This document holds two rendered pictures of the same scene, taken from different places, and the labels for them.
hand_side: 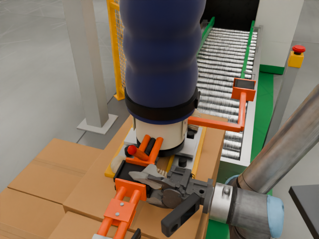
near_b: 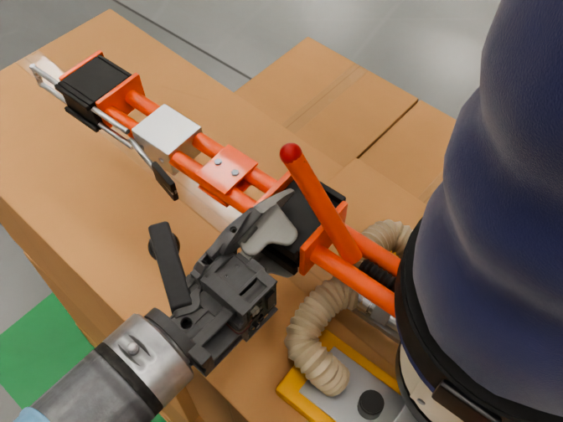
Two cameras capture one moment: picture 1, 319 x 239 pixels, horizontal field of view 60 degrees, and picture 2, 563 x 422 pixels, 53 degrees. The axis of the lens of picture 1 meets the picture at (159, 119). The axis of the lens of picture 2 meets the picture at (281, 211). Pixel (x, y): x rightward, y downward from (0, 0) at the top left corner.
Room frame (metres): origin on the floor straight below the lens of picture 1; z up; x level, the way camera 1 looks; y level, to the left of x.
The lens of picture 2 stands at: (0.62, -0.28, 1.64)
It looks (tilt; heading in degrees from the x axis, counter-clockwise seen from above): 56 degrees down; 113
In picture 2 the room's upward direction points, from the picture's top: straight up
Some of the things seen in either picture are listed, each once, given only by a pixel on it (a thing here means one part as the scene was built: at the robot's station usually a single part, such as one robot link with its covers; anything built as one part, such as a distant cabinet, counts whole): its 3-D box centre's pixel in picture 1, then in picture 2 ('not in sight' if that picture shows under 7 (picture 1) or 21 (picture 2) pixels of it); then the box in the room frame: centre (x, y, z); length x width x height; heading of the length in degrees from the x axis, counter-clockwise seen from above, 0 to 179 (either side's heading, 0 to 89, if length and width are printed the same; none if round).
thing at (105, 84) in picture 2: not in sight; (103, 89); (0.16, 0.16, 1.08); 0.08 x 0.07 x 0.05; 164
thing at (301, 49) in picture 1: (298, 50); not in sight; (1.49, -0.79, 1.02); 0.07 x 0.07 x 0.04
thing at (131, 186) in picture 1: (136, 178); (296, 221); (0.49, 0.06, 1.08); 0.10 x 0.08 x 0.06; 74
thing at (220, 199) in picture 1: (219, 201); (151, 356); (0.42, -0.15, 1.09); 0.09 x 0.05 x 0.10; 161
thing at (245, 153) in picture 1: (254, 78); not in sight; (2.11, -0.81, 0.50); 2.31 x 0.05 x 0.19; 162
